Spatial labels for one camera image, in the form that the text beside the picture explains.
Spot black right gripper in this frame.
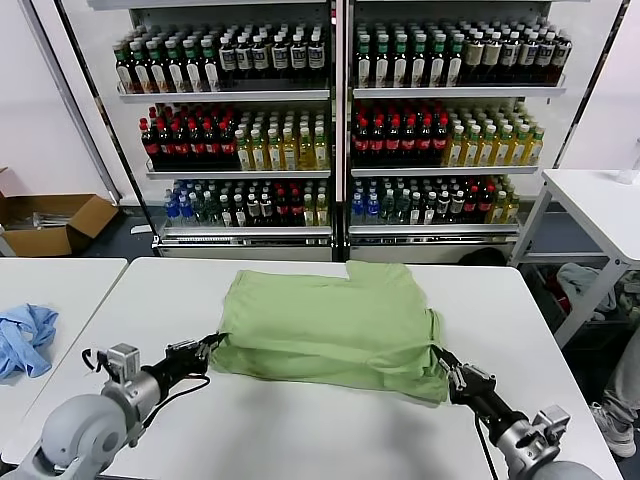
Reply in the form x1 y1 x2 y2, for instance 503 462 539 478
431 344 517 427

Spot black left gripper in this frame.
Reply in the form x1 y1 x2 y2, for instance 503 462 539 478
143 331 227 397

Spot green polo shirt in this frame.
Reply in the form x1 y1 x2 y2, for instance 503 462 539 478
208 259 450 405

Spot pale clothes pile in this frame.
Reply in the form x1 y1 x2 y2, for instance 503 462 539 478
617 283 640 321

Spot black bag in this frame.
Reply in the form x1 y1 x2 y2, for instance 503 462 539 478
457 247 507 268

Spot black storage crate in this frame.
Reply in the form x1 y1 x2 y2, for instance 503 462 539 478
522 263 634 354

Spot grey crumpled cloth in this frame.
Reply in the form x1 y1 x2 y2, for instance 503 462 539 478
555 263 617 314

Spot person's grey trouser leg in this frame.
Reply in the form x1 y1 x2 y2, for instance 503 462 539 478
602 329 640 426

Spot white sneaker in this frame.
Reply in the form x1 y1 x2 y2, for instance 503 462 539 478
589 401 637 459

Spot crumpled light blue cloth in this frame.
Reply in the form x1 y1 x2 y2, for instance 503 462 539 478
0 302 60 385

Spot open cardboard box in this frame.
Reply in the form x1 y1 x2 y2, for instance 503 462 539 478
0 167 120 258

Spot silver metal parts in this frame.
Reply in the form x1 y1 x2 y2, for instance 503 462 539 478
30 211 69 231

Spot white side table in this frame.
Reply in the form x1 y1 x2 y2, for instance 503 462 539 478
509 168 640 351

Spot white beverage shelf unit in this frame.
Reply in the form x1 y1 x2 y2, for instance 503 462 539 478
342 0 632 265
54 0 347 264

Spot clear plastic cup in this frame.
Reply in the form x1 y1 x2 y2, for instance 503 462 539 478
615 149 640 185

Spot green cap tea bottle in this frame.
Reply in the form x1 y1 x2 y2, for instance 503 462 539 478
201 38 221 93
356 34 375 89
113 43 135 95
446 33 464 89
428 33 447 89
166 40 186 94
184 39 203 94
391 33 410 89
410 33 429 89
131 41 151 95
148 41 168 95
373 34 392 89

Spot white label dark drink bottle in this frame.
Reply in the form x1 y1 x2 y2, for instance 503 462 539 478
307 31 326 80
220 35 238 81
236 34 253 80
289 33 308 80
554 30 573 84
251 34 269 80
502 31 520 84
271 33 289 80
537 31 555 84
519 31 537 84

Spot beige label dark drink bottle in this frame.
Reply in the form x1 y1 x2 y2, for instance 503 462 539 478
464 31 484 84
483 30 503 84

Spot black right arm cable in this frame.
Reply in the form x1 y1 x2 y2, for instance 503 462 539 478
472 414 501 480

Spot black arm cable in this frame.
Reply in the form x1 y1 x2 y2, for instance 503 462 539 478
472 414 501 480
81 348 211 447

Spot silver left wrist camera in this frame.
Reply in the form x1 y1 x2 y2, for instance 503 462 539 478
106 343 140 384

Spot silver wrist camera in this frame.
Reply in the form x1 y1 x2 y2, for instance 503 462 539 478
537 404 572 437
106 343 140 384

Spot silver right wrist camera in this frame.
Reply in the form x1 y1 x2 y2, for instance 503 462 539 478
537 404 572 437

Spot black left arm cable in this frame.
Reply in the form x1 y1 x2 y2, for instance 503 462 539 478
81 348 211 447

